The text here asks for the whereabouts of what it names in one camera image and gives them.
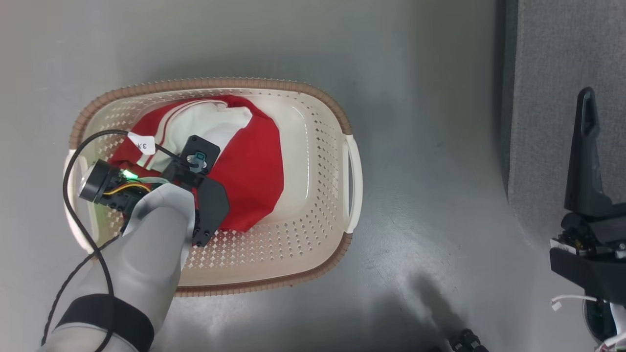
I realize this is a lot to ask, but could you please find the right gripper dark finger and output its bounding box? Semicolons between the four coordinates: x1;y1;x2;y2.
564;87;613;219

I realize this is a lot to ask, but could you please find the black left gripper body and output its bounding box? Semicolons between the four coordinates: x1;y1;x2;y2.
78;159;231;248

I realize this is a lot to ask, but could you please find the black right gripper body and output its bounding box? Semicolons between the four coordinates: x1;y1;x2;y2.
549;201;626;307

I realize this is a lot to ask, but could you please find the red and white garment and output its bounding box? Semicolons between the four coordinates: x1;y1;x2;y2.
107;95;286;233

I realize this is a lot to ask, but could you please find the grey fabric sofa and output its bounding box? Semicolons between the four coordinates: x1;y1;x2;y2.
498;0;626;246

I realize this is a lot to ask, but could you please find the cream plastic laundry basket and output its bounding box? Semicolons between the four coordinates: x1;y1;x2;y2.
62;77;364;298

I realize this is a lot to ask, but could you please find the white wire with connector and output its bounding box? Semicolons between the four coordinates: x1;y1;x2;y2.
551;294;599;312

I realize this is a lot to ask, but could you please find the white paper cable tag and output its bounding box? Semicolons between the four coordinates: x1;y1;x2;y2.
127;132;157;156

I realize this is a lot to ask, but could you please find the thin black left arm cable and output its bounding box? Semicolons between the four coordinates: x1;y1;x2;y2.
41;129;182;352

